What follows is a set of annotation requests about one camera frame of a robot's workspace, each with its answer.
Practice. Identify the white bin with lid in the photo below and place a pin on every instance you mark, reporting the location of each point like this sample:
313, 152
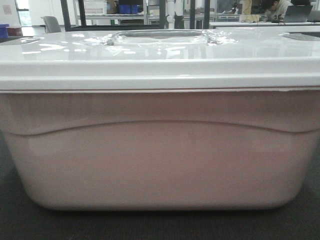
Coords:
162, 119

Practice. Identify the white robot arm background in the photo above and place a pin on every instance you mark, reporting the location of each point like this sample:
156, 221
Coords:
170, 13

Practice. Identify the blue bin on far shelf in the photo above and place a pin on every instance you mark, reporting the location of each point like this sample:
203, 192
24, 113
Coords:
128, 9

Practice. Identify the white crate on far shelf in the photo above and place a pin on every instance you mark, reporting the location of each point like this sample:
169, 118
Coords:
95, 7

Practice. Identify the white work table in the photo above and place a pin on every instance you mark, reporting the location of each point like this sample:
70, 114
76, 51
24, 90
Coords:
234, 24

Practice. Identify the grey office chair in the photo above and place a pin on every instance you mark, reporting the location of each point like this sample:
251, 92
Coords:
51, 24

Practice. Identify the seated person in hoodie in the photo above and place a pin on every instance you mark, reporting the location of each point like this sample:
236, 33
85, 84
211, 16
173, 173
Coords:
276, 10

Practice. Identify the grey laptop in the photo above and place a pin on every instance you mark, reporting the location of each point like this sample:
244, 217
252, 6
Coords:
297, 13

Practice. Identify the black frame post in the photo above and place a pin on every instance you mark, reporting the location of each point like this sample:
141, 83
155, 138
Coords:
66, 15

